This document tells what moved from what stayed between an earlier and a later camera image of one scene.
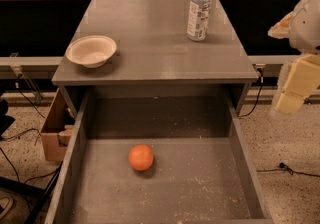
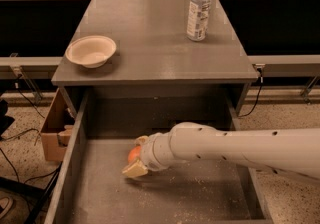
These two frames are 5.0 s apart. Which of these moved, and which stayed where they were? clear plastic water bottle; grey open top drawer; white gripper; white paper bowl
Moved: white gripper
Stayed: clear plastic water bottle; grey open top drawer; white paper bowl
